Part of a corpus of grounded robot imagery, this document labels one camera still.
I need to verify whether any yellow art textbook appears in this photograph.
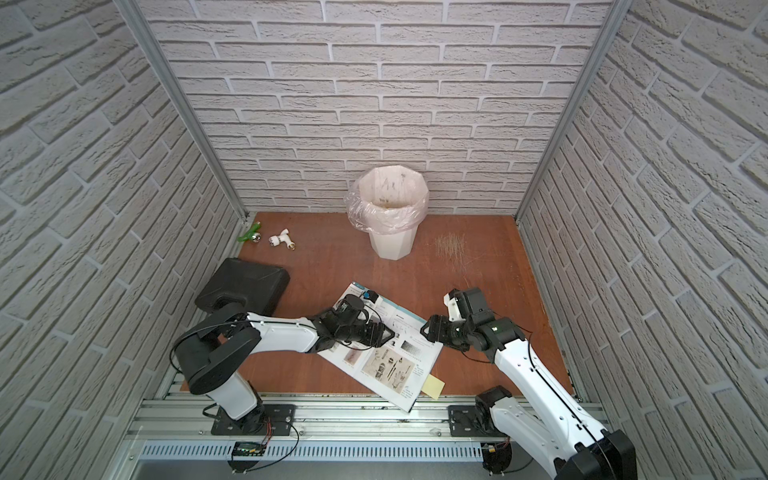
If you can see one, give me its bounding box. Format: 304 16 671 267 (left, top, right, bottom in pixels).
320 282 443 412

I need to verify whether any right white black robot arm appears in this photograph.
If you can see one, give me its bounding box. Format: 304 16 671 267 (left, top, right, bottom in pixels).
420 288 638 479

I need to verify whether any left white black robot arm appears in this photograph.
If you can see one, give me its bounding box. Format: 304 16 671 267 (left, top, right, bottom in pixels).
171 294 395 422

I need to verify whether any yellow sticky note on table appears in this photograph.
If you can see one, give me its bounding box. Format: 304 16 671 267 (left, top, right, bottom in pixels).
421 374 445 400

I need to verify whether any black plastic tool case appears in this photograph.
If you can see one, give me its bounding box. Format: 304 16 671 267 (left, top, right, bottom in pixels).
195 258 290 316

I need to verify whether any white pipe fitting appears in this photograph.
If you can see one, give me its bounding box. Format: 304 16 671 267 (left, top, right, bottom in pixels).
269 229 296 251

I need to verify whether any green pipe fitting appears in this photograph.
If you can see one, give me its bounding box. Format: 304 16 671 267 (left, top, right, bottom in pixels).
237 221 262 243

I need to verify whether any clear pink bin liner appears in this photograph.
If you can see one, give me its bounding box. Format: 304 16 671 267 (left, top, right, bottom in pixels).
344 165 430 235

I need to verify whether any white trash bin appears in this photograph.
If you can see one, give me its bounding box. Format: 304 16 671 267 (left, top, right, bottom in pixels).
358 165 430 261

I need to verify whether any right controller board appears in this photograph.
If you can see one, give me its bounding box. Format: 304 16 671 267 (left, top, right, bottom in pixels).
481 442 513 475

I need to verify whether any controller board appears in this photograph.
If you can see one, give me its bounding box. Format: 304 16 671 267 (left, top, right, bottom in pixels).
231 441 267 459
481 442 513 475

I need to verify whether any left controller board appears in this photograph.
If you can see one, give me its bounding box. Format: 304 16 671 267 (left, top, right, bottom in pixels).
231 441 267 459

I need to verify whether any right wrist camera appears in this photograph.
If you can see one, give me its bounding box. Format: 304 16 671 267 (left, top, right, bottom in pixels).
443 293 465 322

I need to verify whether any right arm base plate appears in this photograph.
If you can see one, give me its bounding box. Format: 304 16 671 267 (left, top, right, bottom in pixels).
447 405 503 438

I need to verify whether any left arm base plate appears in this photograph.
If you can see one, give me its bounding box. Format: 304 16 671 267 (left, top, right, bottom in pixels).
211 403 296 438

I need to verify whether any aluminium frame rail front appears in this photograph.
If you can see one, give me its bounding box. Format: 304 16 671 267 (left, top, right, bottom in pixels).
124 391 474 442

